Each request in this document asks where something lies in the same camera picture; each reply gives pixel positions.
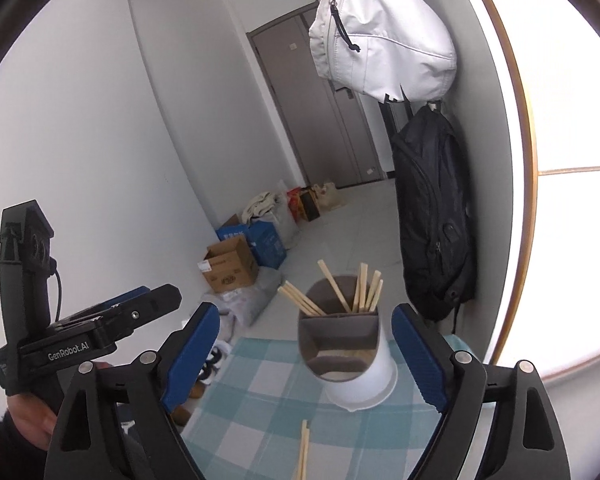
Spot person's left hand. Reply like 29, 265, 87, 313
7, 392, 57, 451

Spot brown cardboard box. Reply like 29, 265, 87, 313
198, 235, 259, 292

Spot crumpled white plastic bags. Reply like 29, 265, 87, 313
200, 266, 283, 327

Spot teal white checked tablecloth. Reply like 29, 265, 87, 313
183, 338, 440, 480

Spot blue cardboard box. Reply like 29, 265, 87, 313
216, 219, 287, 269

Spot beige tote bag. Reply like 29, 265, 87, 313
240, 192, 294, 228

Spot beige chopstick in cup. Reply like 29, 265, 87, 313
352, 262, 368, 313
368, 278, 384, 312
277, 282, 326, 318
317, 259, 351, 313
364, 270, 381, 311

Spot white utensil holder cup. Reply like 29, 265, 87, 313
298, 278, 399, 412

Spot orange black bag on floor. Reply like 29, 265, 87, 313
286, 186, 321, 223

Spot black hanging backpack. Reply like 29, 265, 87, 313
391, 105, 478, 323

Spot grey door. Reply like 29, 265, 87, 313
248, 2, 385, 188

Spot white hanging backpack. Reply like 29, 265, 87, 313
309, 0, 457, 103

